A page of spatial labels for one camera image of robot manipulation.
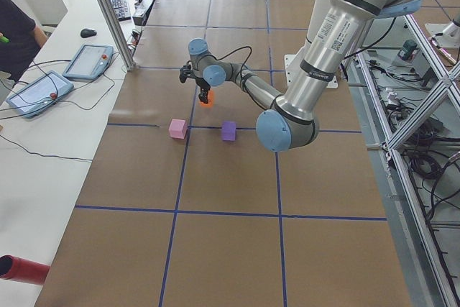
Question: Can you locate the green marker pen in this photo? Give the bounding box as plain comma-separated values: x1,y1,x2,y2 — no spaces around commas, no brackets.
0,35,9,43

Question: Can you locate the person in dark shirt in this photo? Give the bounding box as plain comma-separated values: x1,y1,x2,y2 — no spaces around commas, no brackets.
1,0,47,82

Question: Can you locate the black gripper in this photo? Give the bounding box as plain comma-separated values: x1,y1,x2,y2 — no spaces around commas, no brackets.
195,78,211,104

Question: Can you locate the orange foam cube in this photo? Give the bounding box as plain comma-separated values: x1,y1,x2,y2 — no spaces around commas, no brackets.
199,89,215,108

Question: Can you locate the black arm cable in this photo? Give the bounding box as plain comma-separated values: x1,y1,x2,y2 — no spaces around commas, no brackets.
213,45,254,87

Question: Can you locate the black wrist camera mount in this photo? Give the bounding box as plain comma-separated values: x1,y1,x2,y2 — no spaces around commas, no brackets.
179,64,195,83

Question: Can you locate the pink foam cube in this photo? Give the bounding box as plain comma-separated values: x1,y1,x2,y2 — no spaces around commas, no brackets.
168,119,188,139

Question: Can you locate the aluminium frame post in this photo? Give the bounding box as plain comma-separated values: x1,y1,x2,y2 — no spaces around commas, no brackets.
97,0,136,71

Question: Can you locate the aluminium frame rail structure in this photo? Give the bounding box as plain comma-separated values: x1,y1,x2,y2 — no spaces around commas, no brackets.
346,16,459,306

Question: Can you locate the red cylinder tube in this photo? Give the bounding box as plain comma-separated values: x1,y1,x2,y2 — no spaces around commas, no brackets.
1,255,50,285

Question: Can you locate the purple foam cube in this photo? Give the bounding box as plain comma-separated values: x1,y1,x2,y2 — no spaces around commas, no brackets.
221,121,236,142

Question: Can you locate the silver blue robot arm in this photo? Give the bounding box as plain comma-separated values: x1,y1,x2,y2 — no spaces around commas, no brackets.
179,0,422,152

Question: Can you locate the near teach pendant tablet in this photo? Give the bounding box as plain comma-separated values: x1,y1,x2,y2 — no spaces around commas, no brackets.
6,70,74,118

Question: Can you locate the black keyboard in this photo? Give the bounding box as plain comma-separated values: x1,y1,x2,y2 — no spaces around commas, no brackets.
109,0,131,21

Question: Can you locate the teach pendant tablet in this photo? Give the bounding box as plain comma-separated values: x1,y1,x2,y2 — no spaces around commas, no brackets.
6,70,74,118
62,45,114,81

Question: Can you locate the far teach pendant tablet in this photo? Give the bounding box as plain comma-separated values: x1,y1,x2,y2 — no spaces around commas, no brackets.
62,45,114,81

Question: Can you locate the black computer mouse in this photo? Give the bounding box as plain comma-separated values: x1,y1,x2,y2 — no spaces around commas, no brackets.
80,28,97,38

